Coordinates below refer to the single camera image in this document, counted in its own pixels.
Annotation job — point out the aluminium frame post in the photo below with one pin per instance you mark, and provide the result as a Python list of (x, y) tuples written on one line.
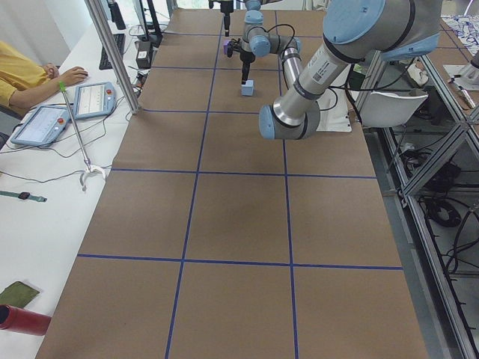
[(105, 35)]

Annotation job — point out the person in yellow shirt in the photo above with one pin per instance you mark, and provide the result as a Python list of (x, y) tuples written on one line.
[(25, 84)]

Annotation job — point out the teal smart watch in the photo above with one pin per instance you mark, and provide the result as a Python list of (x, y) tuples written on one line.
[(23, 196)]

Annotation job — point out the black power adapter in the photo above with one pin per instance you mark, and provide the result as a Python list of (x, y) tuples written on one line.
[(144, 54)]

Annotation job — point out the purple foam block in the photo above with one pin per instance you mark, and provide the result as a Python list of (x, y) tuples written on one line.
[(226, 47)]

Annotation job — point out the reacher grabber stick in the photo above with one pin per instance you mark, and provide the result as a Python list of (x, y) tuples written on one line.
[(90, 168)]

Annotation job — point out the teach pendant tablet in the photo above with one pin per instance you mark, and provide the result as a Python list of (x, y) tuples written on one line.
[(94, 100), (45, 124)]

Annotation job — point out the green cloth pouch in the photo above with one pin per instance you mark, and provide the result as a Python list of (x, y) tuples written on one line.
[(18, 294)]

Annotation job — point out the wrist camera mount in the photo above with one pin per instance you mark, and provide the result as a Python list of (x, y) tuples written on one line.
[(236, 46)]

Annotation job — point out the brown paper table cover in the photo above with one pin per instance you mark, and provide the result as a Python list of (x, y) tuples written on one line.
[(210, 241)]

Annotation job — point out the red water bottle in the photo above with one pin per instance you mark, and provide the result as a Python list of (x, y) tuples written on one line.
[(23, 321)]

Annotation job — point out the far teach pendant tablet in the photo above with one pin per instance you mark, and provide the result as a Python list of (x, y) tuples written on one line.
[(94, 100)]

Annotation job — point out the near teach pendant tablet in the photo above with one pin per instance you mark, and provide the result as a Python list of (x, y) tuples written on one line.
[(45, 124)]

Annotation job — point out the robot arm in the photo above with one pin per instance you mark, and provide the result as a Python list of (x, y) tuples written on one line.
[(249, 4), (351, 29)]

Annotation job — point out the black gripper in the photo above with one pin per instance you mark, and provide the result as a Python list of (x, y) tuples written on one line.
[(226, 8), (245, 58)]

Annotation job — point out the light blue foam block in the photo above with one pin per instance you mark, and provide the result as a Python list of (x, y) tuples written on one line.
[(247, 88)]

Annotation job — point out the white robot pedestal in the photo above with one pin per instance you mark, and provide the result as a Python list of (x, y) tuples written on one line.
[(334, 112)]

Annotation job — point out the white plastic chair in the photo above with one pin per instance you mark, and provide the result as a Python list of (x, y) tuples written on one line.
[(387, 109)]

